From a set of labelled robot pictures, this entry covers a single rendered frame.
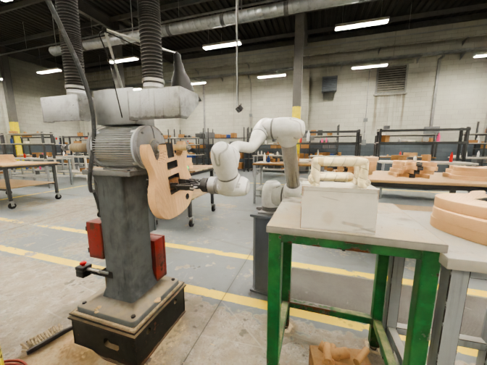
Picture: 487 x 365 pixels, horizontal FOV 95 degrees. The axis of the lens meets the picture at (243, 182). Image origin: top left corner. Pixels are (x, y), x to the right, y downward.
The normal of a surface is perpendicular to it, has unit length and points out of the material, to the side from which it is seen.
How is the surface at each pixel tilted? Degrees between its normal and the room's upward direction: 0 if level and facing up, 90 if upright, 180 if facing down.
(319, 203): 90
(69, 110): 90
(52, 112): 90
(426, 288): 90
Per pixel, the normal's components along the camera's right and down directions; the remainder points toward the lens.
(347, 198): -0.26, 0.15
